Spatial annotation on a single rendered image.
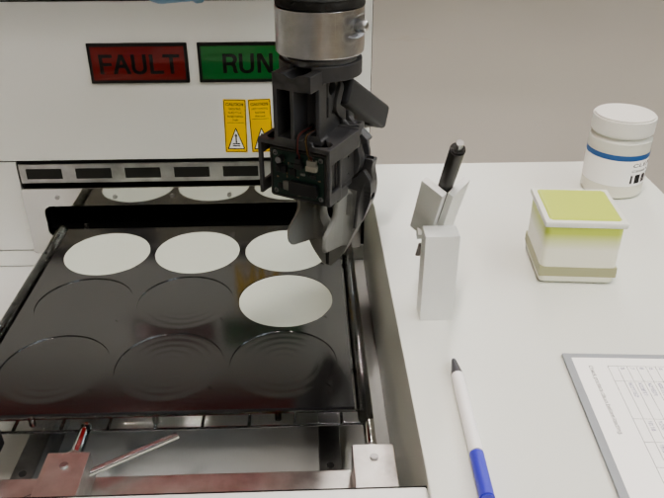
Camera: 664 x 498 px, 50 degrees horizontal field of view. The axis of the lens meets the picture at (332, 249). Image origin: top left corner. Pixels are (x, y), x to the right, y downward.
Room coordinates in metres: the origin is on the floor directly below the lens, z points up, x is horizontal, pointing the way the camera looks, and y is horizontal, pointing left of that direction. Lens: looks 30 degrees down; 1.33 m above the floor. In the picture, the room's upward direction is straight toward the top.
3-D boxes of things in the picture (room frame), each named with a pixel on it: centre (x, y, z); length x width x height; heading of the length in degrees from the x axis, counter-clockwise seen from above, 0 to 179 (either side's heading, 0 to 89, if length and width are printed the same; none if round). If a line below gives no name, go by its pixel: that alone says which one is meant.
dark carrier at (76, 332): (0.65, 0.16, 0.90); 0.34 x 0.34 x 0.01; 2
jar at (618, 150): (0.80, -0.34, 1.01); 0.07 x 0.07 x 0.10
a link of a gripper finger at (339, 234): (0.60, 0.00, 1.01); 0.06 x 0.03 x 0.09; 153
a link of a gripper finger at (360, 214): (0.62, -0.02, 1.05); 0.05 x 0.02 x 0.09; 63
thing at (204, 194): (0.85, 0.18, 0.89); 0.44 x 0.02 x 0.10; 92
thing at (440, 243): (0.54, -0.09, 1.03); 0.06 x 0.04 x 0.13; 2
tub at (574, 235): (0.61, -0.23, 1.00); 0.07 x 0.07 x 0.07; 87
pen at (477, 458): (0.39, -0.10, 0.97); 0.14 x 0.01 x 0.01; 0
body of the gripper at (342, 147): (0.61, 0.01, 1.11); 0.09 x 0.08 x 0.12; 153
